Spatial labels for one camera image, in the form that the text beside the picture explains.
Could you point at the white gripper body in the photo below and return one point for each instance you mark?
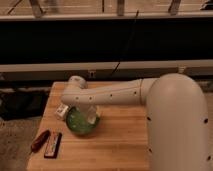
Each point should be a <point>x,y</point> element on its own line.
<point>89,112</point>

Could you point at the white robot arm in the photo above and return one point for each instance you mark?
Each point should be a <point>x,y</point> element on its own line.
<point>177,114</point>

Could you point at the green ceramic bowl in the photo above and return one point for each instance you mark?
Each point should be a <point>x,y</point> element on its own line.
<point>81,123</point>

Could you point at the white sponge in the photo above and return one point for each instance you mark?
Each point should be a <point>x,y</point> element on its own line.
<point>61,111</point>

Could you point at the black rectangular box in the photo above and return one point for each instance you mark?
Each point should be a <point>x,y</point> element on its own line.
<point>53,144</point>

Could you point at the long metal rail frame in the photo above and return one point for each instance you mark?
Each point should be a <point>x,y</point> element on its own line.
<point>104,70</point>

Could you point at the red brown handled tool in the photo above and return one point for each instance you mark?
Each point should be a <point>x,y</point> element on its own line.
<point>39,141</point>

